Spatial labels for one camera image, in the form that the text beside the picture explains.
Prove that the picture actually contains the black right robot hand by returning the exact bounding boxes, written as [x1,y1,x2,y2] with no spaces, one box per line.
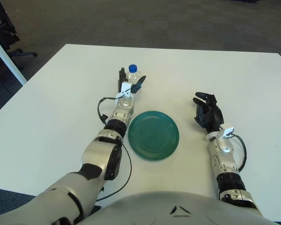
[192,91,224,135]

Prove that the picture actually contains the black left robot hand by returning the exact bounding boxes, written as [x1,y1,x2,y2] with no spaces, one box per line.
[118,67,147,94]

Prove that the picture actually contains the clear bottle with blue cap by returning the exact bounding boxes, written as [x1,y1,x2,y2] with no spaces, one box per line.
[126,64,142,85]

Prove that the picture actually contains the green round plate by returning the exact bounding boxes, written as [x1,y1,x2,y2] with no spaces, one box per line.
[127,111,180,162]

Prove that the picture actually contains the grey robot torso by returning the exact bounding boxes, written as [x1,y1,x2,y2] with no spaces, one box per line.
[79,191,272,225]

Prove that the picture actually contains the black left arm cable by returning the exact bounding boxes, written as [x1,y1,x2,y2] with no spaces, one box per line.
[96,97,133,202]

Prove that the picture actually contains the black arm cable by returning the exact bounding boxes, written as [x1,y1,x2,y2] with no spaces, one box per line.
[231,133,247,173]
[96,97,133,202]

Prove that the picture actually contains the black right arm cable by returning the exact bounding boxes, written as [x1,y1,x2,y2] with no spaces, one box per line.
[231,133,247,173]

